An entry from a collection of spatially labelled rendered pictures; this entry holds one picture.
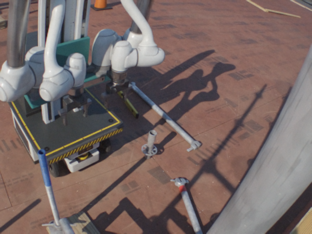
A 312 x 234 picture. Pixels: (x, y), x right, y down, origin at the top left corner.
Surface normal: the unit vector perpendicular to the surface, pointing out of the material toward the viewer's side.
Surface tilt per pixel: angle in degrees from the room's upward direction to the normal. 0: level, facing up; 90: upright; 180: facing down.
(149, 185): 0
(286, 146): 90
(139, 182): 0
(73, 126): 0
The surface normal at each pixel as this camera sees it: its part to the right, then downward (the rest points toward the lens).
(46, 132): 0.18, -0.77
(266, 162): -0.96, -0.02
